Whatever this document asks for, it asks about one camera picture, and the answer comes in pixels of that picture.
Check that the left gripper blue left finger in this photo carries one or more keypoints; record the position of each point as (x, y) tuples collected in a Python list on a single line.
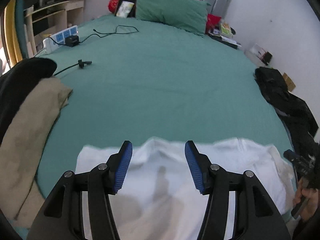
[(117, 166)]

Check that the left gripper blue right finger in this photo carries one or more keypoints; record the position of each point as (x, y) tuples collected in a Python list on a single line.
[(199, 165)]

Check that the white hooded jacket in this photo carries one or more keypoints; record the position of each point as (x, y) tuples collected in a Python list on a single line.
[(159, 200)]

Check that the black clothes pile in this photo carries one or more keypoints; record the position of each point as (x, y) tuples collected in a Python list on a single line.
[(292, 110)]

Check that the person's right hand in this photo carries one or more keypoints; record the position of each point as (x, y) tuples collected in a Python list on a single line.
[(312, 200)]

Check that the cardboard boxes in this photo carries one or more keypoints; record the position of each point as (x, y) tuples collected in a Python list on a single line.
[(290, 84)]

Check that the green bed with sheet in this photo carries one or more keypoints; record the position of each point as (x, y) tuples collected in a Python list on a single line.
[(135, 80)]

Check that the beige folded garment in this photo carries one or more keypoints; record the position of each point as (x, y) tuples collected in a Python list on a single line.
[(22, 148)]

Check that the white bedside cabinet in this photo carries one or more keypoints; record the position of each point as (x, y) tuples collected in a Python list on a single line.
[(259, 56)]

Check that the black folded garment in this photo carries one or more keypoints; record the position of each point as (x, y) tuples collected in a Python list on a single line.
[(18, 82)]

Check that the pile of books and snacks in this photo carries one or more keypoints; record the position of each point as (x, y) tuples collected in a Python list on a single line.
[(224, 34)]

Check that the white blue power strip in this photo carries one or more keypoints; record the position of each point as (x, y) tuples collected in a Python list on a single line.
[(57, 40)]

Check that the small red pillow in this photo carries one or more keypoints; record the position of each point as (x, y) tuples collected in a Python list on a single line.
[(212, 22)]

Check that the yellow curtain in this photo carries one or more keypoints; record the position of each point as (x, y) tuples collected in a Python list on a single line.
[(11, 41)]

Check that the green pillow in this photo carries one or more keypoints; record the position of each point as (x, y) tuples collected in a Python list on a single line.
[(189, 15)]

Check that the tablet with box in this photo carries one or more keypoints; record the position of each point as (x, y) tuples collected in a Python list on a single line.
[(126, 9)]

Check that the wooden desk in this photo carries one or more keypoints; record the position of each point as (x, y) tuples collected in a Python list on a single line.
[(49, 20)]

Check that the teal curtain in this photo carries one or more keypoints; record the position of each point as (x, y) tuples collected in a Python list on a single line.
[(19, 25)]

